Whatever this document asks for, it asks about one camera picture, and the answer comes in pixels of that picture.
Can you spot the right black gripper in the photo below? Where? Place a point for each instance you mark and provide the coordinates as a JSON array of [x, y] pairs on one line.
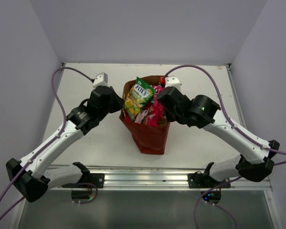
[[169, 117]]

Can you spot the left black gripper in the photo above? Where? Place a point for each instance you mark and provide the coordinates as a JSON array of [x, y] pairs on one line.
[[119, 102]]

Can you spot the pink REAL chips bag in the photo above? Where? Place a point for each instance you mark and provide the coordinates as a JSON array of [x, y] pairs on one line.
[[153, 113]]

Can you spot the green Fox's candy bag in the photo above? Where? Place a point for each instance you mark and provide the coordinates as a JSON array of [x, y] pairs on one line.
[[138, 97]]

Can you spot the red brown paper bag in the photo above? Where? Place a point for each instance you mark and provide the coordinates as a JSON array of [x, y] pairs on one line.
[[149, 140]]

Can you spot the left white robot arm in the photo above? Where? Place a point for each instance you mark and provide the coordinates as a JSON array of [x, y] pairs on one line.
[[31, 175]]

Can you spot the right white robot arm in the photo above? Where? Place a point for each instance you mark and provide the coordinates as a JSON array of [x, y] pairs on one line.
[[254, 161]]

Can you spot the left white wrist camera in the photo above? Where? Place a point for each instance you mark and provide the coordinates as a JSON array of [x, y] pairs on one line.
[[100, 80]]

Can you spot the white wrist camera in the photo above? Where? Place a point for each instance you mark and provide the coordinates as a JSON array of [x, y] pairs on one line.
[[100, 80], [170, 81]]

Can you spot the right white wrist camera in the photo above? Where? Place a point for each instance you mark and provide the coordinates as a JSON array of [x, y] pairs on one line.
[[170, 81]]

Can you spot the aluminium mounting rail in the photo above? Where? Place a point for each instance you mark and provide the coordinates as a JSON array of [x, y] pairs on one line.
[[125, 178]]

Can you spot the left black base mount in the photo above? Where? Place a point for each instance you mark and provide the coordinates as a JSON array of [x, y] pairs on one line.
[[95, 177]]

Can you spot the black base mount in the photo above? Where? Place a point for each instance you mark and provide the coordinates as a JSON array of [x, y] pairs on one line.
[[201, 179], [95, 177]]

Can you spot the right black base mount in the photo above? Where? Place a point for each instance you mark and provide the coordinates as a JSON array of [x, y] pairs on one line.
[[201, 179]]

